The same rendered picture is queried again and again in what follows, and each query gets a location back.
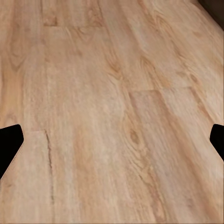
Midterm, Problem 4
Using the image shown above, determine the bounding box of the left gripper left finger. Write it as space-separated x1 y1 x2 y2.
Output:
0 124 24 179

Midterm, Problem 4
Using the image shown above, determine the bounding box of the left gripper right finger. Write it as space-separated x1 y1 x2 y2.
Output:
210 124 224 160

